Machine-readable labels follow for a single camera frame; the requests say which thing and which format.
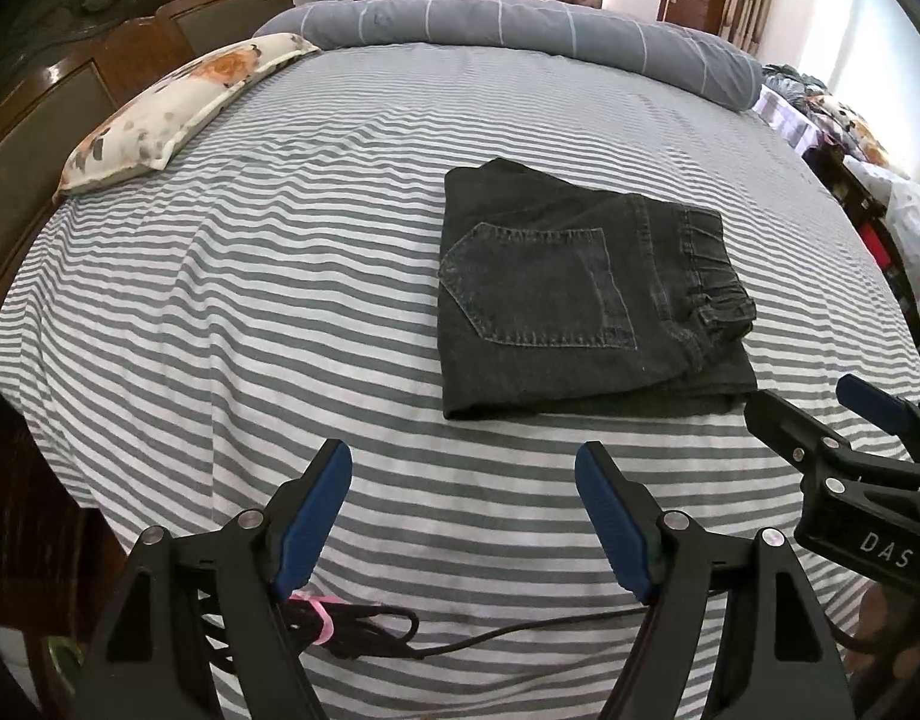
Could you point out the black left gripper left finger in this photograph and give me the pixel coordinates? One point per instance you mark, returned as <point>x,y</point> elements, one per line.
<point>300,516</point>

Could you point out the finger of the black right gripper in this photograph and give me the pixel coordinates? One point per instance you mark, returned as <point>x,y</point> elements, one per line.
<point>895,416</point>
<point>789,432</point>

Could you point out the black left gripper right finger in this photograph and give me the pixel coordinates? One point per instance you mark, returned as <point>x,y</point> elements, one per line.
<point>625,518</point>

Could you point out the black denim pants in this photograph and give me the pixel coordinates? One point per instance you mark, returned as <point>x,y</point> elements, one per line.
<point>556,298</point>

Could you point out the white patterned cloth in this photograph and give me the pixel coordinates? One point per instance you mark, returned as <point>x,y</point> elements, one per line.
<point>901,198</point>

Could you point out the pile of colourful clothes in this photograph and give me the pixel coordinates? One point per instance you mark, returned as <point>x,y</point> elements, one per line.
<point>807,115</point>

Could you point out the grey rolled blanket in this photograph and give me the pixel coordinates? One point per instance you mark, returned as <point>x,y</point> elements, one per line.
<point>695,61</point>

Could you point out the floral white pillow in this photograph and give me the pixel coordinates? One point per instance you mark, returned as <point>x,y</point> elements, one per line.
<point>144,134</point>

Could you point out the brown wooden headboard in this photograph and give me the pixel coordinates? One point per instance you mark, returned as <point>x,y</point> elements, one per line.
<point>65,65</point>

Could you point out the pink cable tie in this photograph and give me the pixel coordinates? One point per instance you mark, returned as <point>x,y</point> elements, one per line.
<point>327,619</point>

